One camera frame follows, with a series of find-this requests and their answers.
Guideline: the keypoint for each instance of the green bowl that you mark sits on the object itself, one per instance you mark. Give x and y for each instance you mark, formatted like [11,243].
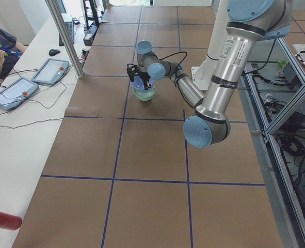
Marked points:
[146,95]

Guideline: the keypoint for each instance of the aluminium frame post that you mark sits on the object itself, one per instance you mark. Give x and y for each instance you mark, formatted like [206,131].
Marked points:
[60,24]

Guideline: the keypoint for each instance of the near teach pendant tablet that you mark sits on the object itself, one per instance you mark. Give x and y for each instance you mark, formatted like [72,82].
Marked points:
[16,93]

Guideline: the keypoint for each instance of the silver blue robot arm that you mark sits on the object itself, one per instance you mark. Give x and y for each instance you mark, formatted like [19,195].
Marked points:
[243,24]

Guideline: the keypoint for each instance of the far teach pendant tablet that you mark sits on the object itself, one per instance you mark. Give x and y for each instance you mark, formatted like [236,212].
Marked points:
[51,71]

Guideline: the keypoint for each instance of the brown paper table cover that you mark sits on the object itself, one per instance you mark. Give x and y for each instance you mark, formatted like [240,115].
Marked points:
[120,172]

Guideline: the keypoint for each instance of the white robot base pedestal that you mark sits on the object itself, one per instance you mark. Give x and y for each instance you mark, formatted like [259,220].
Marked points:
[201,75]

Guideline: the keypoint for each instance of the red cylinder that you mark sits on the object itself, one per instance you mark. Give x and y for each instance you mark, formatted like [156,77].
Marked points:
[9,221]

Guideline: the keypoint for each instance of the blue bowl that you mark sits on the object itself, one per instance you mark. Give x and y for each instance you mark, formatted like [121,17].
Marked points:
[138,84]

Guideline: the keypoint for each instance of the black computer mouse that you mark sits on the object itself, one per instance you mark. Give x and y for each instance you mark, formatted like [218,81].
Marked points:
[53,52]

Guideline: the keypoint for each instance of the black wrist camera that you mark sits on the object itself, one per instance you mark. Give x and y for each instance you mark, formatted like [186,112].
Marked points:
[131,71]

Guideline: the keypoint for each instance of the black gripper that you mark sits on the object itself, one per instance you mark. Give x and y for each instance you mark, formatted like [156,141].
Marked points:
[143,76]

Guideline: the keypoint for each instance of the teach pendant tablet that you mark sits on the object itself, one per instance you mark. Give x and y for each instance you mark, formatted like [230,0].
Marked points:
[51,71]
[16,93]

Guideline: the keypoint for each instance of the aluminium frame rail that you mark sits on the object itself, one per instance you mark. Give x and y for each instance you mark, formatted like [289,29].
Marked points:
[274,99]

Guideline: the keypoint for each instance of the black keyboard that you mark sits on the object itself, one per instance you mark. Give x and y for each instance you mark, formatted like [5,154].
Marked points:
[70,30]

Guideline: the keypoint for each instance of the seated person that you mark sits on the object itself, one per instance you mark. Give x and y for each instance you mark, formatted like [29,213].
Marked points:
[10,52]

